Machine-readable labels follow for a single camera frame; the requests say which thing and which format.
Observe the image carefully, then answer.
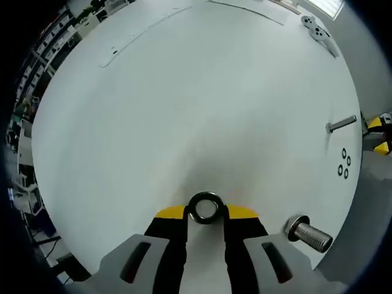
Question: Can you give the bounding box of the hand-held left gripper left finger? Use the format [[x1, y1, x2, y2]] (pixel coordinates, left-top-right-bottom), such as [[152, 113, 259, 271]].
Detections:
[[62, 205, 188, 294]]

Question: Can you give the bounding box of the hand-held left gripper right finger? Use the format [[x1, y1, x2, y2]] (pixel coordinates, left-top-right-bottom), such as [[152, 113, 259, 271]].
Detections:
[[224, 204, 341, 294]]

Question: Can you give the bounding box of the small steel threaded stud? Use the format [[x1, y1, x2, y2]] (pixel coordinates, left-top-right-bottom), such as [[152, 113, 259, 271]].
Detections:
[[325, 115, 358, 134]]

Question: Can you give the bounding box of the large black washer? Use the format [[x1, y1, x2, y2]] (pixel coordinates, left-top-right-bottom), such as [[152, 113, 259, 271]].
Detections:
[[187, 191, 226, 226]]

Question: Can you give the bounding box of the large steel threaded stud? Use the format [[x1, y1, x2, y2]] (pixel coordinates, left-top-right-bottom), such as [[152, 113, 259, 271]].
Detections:
[[283, 215, 334, 254]]

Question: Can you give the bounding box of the white game controller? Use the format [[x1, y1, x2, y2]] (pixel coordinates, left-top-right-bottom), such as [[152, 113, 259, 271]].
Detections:
[[301, 15, 340, 58]]

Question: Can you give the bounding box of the window with white blinds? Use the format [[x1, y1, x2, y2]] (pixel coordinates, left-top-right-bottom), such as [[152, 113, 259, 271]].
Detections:
[[306, 0, 347, 21]]

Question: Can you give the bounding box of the white paper mat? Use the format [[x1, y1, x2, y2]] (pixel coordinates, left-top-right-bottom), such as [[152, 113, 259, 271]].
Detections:
[[206, 0, 290, 25]]

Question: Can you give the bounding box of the white storage shelf with bins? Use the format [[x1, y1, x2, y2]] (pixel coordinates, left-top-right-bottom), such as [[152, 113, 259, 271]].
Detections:
[[18, 2, 107, 92]]

